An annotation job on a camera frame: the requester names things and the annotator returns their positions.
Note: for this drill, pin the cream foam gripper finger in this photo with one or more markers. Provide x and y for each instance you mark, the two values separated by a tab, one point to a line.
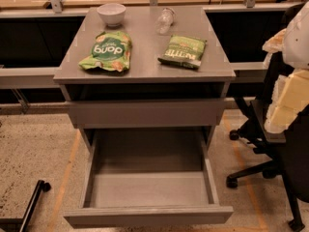
290	96
273	45

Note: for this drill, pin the green rice chip bag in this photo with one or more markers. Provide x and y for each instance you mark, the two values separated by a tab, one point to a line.
110	52

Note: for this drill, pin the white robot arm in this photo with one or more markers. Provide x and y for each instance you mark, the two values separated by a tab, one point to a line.
295	50

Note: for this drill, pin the dark green snack bag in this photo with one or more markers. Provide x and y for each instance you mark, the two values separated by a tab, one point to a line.
183	51

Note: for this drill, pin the grey drawer cabinet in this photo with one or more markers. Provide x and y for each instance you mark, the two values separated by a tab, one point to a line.
146	78

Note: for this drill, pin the open grey drawer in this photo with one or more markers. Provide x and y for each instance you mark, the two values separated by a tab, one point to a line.
148	177

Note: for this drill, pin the closed grey drawer front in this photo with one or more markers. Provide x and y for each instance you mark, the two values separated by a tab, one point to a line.
145	113

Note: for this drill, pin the black office chair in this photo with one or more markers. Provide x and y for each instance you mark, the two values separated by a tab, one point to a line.
288	150

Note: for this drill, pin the white ceramic bowl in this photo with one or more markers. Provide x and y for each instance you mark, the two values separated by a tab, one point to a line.
112	14

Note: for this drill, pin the black wheeled stand base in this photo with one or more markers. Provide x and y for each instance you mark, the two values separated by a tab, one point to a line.
21	224

